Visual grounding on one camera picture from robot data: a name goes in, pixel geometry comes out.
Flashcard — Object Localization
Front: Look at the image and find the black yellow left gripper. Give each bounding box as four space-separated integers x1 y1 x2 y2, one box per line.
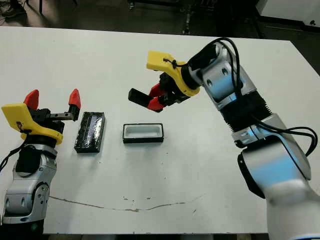
1 88 82 146

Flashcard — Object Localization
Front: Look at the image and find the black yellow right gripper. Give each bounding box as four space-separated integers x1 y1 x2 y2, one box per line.
146 50 201 113

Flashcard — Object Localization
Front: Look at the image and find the black camera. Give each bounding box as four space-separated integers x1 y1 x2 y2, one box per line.
128 88 152 108

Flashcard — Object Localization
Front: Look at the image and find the glossy black box lid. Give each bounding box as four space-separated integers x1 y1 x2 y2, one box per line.
74 111 106 154

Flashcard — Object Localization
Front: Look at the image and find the black box base white insert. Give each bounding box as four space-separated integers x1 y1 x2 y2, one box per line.
122 122 165 145

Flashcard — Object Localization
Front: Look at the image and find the black gantry stand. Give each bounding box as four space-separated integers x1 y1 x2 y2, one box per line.
127 0 196 35

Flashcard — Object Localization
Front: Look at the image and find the white cabinet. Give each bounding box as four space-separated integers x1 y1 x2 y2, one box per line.
257 0 320 28

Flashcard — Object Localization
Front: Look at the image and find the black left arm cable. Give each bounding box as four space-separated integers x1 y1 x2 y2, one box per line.
0 144 26 174

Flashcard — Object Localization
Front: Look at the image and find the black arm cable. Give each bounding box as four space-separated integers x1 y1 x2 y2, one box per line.
162 37 318 157
0 144 26 174

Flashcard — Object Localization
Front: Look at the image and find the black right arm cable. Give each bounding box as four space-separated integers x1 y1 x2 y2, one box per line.
162 37 318 157

